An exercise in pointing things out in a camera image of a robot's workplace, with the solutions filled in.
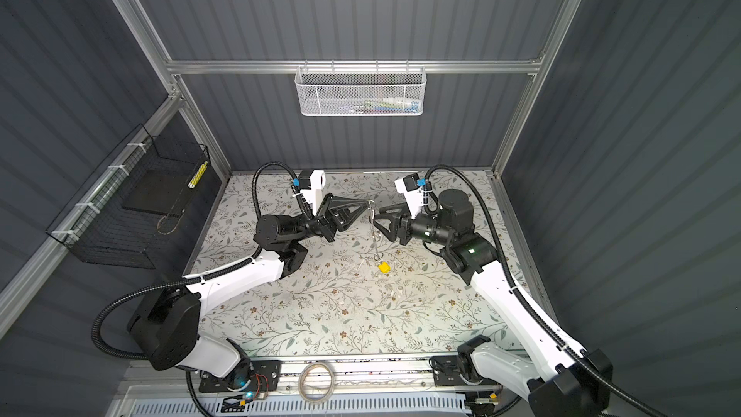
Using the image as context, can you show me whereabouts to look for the yellow marker in black basket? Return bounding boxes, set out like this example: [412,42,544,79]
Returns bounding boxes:
[187,160,210,189]

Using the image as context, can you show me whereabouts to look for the white wire mesh basket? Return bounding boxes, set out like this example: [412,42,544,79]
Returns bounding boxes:
[294,67,428,117]

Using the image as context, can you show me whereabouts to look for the items in white basket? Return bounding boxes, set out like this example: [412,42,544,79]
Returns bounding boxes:
[338,97,423,115]

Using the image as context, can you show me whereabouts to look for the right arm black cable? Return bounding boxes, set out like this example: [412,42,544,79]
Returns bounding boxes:
[423,164,673,417]

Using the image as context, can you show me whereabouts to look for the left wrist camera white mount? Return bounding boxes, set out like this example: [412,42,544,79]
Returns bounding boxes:
[293,170,326,215]

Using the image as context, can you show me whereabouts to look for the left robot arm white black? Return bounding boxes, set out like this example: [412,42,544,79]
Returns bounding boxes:
[129,194,370,387]

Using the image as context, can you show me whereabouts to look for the black wire basket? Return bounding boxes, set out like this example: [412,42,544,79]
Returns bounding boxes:
[46,129,210,277]

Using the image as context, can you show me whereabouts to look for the yellow key tag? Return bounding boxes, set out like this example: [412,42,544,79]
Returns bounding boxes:
[378,262,391,274]

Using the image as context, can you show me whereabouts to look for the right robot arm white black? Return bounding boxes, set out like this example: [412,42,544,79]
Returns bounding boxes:
[374,189,612,416]

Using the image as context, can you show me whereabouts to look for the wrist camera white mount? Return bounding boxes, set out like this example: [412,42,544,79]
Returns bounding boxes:
[293,170,326,215]
[395,173,437,218]

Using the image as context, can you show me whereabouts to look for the black pad in basket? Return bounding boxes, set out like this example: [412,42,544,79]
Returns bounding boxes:
[123,170,195,217]

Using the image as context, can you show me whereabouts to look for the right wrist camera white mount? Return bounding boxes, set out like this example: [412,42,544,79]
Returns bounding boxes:
[395,173,437,218]

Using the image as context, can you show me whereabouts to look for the tape roll clear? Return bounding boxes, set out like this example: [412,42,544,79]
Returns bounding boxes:
[297,362,337,405]

